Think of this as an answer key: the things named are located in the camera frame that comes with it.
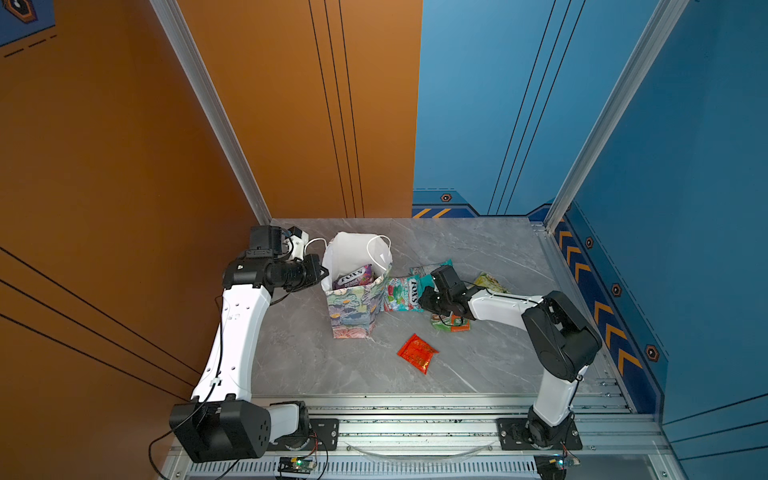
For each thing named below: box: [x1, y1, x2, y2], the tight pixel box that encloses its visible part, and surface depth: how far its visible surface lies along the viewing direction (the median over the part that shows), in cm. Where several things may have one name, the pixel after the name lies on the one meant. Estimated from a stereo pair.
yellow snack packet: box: [474, 272, 510, 294], surface depth 101 cm
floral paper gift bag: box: [320, 232, 393, 339], surface depth 81 cm
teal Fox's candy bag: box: [380, 274, 434, 313], surface depth 97 cm
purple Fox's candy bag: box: [333, 264, 375, 289], surface depth 93 cm
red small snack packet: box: [397, 333, 439, 375], surface depth 88 cm
